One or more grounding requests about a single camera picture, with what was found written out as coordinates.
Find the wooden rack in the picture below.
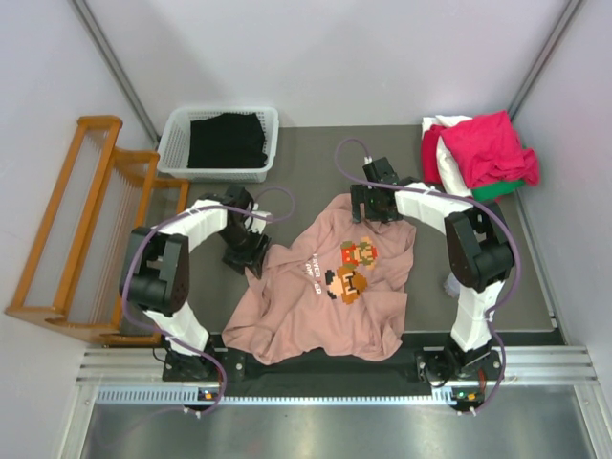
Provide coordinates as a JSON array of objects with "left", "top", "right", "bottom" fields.
[{"left": 6, "top": 115, "right": 189, "bottom": 347}]

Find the green t-shirt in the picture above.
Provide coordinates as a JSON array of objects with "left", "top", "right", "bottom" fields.
[{"left": 470, "top": 180, "right": 525, "bottom": 202}]

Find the pink printed t-shirt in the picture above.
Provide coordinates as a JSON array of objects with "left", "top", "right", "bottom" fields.
[{"left": 222, "top": 194, "right": 416, "bottom": 365}]

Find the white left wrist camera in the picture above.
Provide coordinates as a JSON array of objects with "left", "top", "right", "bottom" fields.
[{"left": 245, "top": 203, "right": 272, "bottom": 234}]

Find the magenta t-shirt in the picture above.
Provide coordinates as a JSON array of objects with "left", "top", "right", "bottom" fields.
[{"left": 441, "top": 111, "right": 540, "bottom": 190}]

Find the white plastic basket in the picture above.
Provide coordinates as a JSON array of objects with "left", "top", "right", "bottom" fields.
[{"left": 157, "top": 107, "right": 279, "bottom": 183}]

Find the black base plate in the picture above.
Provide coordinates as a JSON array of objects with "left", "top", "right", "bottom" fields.
[{"left": 161, "top": 333, "right": 504, "bottom": 396}]

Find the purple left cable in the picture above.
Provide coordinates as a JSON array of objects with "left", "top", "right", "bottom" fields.
[{"left": 120, "top": 186, "right": 295, "bottom": 415}]

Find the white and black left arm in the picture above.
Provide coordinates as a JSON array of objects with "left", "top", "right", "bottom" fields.
[{"left": 120, "top": 186, "right": 272, "bottom": 380}]

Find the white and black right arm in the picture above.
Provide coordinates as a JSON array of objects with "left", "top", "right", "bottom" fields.
[{"left": 351, "top": 157, "right": 515, "bottom": 379}]

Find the purple cable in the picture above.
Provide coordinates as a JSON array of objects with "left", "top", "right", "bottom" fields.
[
  {"left": 120, "top": 186, "right": 295, "bottom": 415},
  {"left": 333, "top": 138, "right": 523, "bottom": 415}
]

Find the black folded t-shirt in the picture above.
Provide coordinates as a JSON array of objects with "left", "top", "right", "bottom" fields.
[{"left": 187, "top": 113, "right": 267, "bottom": 169}]

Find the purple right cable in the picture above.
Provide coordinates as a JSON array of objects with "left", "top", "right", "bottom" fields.
[{"left": 333, "top": 138, "right": 523, "bottom": 415}]

